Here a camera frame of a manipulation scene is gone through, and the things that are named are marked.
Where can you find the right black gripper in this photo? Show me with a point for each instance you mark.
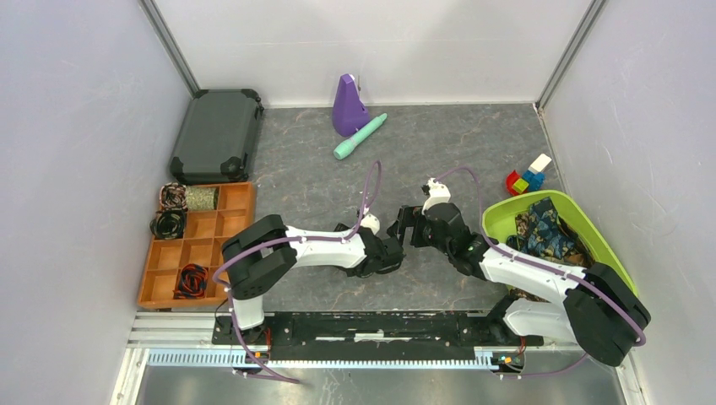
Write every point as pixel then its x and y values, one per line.
pixel 409 216

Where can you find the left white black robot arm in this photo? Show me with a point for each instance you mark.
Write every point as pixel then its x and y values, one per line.
pixel 259 256

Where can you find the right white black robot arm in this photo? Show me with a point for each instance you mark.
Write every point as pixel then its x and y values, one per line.
pixel 593 307

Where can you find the pile of patterned ties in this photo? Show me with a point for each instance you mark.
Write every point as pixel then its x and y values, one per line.
pixel 541 232

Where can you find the teal cylindrical pen tool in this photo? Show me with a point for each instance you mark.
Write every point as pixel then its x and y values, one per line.
pixel 348 146

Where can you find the lime green plastic bin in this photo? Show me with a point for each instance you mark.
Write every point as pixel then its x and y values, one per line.
pixel 499 223

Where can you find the purple metronome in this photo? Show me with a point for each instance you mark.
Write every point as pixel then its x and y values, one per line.
pixel 349 114

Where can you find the brown floral tie end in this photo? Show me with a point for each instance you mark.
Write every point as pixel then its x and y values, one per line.
pixel 514 293

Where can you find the colourful toy block stack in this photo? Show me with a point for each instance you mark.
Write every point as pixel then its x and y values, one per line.
pixel 531 180

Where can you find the orange compartment tray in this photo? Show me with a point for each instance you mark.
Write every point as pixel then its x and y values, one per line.
pixel 200 245

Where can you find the rolled orange black tie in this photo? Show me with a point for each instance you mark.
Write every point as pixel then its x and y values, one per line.
pixel 191 283

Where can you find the rolled olive speckled tie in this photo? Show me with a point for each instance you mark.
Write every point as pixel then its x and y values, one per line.
pixel 201 198

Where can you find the dark green hard case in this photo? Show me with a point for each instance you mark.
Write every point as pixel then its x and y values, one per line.
pixel 217 140

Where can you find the rolled black patterned tie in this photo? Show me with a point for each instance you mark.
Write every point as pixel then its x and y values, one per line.
pixel 168 224

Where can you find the rolled pink brown tie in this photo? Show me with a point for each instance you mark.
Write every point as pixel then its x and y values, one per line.
pixel 172 197

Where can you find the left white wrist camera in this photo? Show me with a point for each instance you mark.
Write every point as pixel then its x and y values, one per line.
pixel 370 221

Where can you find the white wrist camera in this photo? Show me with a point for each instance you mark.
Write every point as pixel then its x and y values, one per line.
pixel 436 193
pixel 370 221

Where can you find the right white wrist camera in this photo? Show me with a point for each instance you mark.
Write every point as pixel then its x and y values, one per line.
pixel 436 193

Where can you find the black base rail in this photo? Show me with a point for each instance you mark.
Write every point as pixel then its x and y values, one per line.
pixel 394 335

